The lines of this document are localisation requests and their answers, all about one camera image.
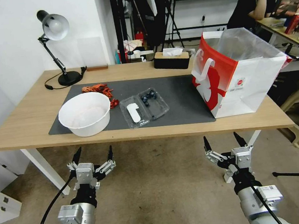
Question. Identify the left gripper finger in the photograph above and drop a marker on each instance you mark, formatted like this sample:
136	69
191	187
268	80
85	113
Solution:
110	159
77	158

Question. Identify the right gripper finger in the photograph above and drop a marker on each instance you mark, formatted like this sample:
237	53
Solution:
207	146
241	139

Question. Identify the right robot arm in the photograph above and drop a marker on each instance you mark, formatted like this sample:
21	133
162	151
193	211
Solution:
263	207

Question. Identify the red white takeout bag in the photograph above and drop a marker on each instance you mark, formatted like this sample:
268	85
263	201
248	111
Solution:
246	88

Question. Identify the clear plastic takeout container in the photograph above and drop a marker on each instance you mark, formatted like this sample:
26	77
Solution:
157	109

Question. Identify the black tissue box wooden lid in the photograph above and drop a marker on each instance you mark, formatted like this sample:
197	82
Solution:
171	60

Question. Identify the white round paper bowl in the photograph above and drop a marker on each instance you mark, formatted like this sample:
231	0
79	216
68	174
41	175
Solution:
86	124

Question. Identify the wooden table with white legs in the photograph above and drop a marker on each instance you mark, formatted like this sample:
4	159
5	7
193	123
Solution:
167	131

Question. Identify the dark grey desk mat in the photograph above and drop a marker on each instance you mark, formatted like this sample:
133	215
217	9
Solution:
180	100

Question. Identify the small orange red shell piece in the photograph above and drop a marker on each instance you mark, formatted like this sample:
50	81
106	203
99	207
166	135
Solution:
114	103

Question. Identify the orange red crayfish shells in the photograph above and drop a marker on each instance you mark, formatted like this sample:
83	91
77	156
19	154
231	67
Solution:
96	88

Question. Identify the dark blue berries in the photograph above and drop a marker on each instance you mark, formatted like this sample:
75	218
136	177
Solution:
147	96

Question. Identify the white cabinet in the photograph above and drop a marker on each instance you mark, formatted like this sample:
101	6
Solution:
0	205

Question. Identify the clear sign holder wooden base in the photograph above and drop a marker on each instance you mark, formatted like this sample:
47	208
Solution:
91	54

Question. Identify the wooden side desk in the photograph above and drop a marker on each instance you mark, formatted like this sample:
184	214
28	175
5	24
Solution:
277	27

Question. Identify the red bottle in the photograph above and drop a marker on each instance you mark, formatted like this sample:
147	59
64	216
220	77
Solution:
293	23

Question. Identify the person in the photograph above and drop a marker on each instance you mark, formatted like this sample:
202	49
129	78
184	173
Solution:
245	8

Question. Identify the black folding stand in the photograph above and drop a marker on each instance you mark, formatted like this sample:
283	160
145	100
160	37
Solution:
171	18

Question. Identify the black desk lamp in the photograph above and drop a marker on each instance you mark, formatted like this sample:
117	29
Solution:
55	27

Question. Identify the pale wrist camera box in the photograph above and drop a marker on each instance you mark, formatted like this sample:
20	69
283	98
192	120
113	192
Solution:
85	173
241	158

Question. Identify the black metal shelf frame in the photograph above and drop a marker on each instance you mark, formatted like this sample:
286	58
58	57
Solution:
122	18

